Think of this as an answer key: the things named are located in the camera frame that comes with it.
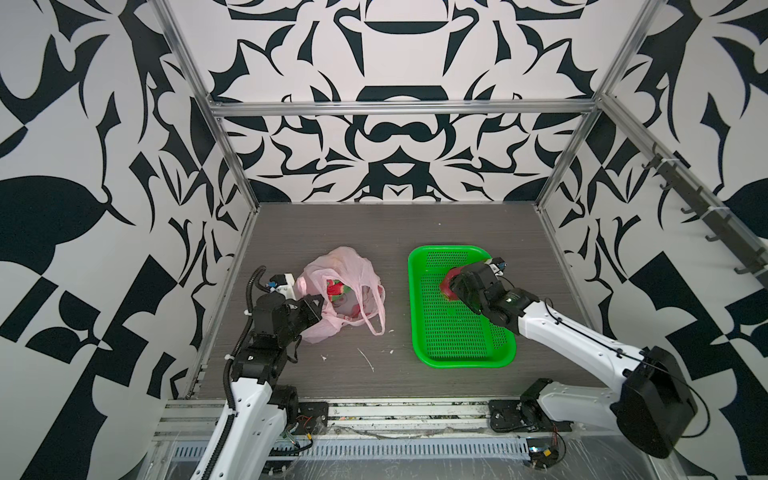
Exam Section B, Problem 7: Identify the red dragon fruit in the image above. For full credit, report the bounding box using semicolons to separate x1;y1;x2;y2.
439;267;463;301

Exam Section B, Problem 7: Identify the pink plastic bag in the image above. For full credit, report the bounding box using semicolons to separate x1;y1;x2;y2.
294;246;386;344

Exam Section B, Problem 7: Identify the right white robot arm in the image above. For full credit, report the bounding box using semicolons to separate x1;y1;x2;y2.
440;257;712;459

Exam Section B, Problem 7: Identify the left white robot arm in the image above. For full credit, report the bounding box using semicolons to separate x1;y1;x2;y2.
191;265;324;479

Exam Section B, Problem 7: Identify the green plastic basket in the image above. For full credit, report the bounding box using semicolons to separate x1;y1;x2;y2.
408;245;517;369

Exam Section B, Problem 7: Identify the small circuit board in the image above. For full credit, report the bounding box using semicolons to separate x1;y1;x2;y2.
524;435;567;470

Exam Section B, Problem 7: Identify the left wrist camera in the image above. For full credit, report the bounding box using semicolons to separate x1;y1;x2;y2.
267;273;296;300

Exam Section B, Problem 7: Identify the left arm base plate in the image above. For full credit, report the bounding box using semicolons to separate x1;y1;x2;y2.
287;401;330;436

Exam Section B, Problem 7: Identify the white slotted cable duct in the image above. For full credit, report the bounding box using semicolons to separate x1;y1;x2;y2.
268;438;530;461

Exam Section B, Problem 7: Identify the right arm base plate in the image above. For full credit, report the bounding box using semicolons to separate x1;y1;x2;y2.
488;399;572;433

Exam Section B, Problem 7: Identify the aluminium frame rail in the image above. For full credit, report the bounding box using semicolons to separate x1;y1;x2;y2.
209;99;596;118

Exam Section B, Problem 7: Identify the black wall hook rack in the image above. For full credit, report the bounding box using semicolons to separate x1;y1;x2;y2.
643;142;767;289

